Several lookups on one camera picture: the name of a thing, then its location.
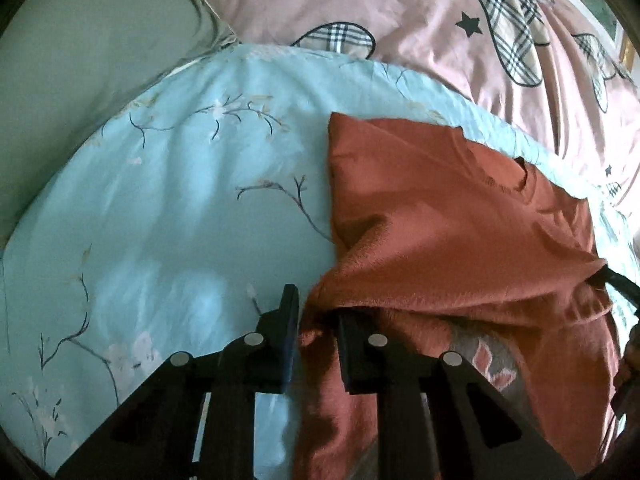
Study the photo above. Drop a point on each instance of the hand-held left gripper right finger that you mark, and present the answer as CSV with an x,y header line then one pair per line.
x,y
355,360

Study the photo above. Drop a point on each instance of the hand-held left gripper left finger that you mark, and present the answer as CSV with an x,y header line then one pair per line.
x,y
291,345

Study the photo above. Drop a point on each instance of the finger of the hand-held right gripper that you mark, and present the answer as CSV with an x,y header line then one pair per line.
x,y
623,283

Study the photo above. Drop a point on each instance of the rust orange shirt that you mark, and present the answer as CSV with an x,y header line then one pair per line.
x,y
425,210

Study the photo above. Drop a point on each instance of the light blue floral blanket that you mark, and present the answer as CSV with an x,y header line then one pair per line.
x,y
175,185

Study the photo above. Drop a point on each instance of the pink plaid-heart pillow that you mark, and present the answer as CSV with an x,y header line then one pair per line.
x,y
400,10

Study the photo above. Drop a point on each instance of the green pillow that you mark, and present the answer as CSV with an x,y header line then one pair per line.
x,y
75,60

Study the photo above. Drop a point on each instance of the gold framed wall painting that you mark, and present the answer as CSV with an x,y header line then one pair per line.
x,y
614,30

